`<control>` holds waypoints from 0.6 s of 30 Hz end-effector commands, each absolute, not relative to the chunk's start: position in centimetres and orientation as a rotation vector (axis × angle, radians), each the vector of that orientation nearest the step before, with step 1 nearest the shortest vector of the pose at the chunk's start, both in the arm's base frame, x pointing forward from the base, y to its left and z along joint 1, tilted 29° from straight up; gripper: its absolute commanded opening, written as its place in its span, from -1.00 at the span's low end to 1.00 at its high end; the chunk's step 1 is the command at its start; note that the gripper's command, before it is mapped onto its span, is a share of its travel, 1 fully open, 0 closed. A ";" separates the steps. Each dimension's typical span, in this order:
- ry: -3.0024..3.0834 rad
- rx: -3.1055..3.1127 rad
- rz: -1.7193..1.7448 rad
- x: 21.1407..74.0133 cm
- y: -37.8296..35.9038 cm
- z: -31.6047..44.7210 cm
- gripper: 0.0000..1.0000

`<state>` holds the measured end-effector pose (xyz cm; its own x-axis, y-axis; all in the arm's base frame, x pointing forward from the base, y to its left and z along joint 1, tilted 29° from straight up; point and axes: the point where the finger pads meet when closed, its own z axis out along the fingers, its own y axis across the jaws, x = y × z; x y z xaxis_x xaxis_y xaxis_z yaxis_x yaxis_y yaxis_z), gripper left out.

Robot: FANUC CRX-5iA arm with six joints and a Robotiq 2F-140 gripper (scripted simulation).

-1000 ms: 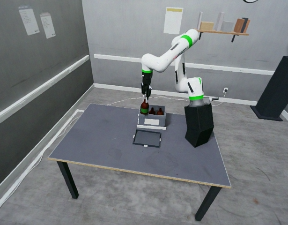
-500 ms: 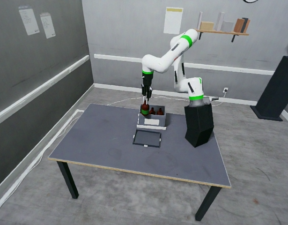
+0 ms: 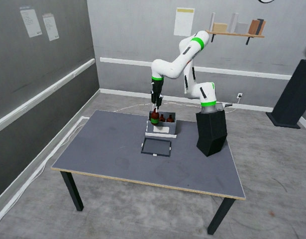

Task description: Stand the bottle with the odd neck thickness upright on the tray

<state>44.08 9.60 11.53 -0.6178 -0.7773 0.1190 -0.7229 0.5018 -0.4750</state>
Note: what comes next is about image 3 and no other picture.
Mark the brown bottle with green label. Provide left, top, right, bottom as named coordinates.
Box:
left=151, top=108, right=159, bottom=125

